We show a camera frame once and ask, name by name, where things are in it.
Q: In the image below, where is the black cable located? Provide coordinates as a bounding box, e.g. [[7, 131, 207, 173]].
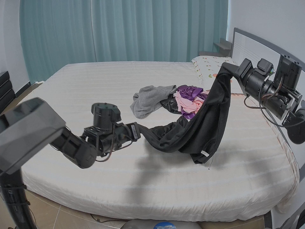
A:
[[90, 213, 128, 224], [244, 95, 295, 128]]

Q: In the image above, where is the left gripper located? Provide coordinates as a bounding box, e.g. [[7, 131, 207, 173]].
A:
[[111, 122, 140, 150]]

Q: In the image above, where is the blue-green curtain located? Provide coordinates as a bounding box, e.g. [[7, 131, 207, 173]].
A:
[[20, 0, 97, 83], [92, 0, 230, 63]]

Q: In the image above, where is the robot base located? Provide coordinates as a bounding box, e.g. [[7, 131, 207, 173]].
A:
[[123, 220, 199, 229]]

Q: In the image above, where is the black T-shirt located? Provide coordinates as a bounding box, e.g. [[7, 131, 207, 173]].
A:
[[139, 66, 233, 170]]

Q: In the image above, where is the grey bedside table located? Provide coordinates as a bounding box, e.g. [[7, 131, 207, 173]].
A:
[[198, 38, 233, 58]]

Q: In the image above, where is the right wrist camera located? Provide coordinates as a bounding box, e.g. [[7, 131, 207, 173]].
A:
[[258, 58, 274, 73]]

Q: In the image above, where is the bed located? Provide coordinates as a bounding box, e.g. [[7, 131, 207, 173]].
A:
[[20, 27, 305, 229]]

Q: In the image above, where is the grey garment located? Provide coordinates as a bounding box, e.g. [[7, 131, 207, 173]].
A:
[[130, 85, 178, 119]]

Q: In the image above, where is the white printed pillow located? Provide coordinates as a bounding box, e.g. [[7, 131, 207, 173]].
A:
[[192, 56, 241, 93]]

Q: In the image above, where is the pile of clothes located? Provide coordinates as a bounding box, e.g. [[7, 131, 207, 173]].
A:
[[160, 84, 210, 121]]

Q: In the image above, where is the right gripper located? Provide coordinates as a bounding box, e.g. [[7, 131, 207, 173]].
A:
[[222, 59, 275, 99]]

